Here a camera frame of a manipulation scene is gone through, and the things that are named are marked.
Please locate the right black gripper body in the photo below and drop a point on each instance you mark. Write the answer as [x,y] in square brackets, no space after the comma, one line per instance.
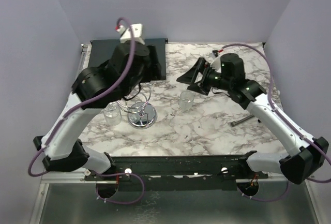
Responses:
[211,78]

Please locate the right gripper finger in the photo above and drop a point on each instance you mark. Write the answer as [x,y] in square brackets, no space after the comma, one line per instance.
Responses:
[199,87]
[190,76]

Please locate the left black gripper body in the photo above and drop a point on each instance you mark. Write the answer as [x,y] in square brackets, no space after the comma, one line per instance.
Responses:
[152,70]

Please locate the clear wine glass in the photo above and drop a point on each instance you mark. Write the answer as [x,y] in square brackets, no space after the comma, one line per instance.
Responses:
[112,114]
[186,99]

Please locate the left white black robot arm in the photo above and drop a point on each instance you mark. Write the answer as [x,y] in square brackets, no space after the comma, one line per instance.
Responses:
[92,91]

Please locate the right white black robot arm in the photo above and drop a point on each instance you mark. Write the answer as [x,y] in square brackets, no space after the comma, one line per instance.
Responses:
[304,152]

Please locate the chrome wine glass rack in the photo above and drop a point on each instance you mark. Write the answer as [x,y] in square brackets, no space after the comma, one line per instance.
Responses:
[141,114]

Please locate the dark flat rack box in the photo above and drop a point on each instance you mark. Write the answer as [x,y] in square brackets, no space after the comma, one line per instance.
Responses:
[103,49]

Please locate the dark metal T tool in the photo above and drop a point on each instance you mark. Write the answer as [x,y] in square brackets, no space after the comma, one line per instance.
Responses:
[238,122]

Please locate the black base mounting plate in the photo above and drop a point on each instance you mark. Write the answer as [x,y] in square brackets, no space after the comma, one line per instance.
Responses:
[178,173]

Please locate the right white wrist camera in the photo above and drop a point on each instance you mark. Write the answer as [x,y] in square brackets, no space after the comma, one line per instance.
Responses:
[216,63]

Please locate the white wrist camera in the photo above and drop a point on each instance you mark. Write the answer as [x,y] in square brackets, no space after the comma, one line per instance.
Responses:
[216,63]
[127,33]

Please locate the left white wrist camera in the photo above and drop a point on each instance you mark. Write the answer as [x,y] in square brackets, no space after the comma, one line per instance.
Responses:
[127,33]

